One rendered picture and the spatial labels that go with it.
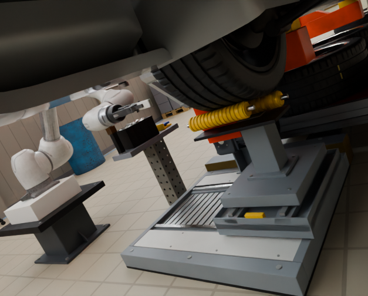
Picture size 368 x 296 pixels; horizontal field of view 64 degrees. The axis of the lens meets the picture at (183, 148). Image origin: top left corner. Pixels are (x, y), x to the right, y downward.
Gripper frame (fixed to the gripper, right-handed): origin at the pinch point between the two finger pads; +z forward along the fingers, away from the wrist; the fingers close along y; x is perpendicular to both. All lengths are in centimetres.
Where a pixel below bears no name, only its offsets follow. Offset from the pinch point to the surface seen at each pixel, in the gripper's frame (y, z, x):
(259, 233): 8, 35, -53
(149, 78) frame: 7.9, 15.7, 8.7
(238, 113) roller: -3.1, 36.4, -12.7
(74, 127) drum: -144, -305, -18
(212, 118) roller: -3.6, 25.4, -12.4
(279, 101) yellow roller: -16, 46, -15
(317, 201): -4, 53, -48
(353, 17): -254, 37, -14
